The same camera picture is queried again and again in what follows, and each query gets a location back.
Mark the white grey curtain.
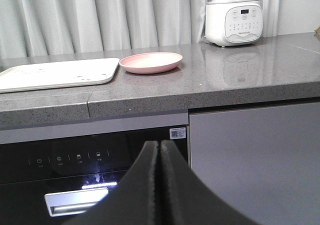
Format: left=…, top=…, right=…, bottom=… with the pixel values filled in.
left=0, top=0, right=283, bottom=60

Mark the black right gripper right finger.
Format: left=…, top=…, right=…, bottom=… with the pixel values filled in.
left=159, top=140, right=257, bottom=225

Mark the silver upper drawer handle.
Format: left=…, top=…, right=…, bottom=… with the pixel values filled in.
left=44, top=187, right=109, bottom=217

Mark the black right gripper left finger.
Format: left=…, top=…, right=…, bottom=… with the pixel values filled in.
left=64, top=141, right=160, bottom=225

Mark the pink round plate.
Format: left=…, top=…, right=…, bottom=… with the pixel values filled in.
left=119, top=52, right=183, bottom=75

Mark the white blender appliance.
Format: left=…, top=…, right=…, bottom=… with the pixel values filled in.
left=205, top=0, right=263, bottom=47

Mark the cream bear serving tray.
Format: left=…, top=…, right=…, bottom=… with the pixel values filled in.
left=0, top=58, right=120, bottom=93

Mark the black disinfection cabinet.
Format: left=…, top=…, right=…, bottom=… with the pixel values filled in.
left=0, top=125, right=189, bottom=225

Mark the grey cabinet door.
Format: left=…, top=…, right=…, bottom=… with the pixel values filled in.
left=189, top=103, right=320, bottom=225

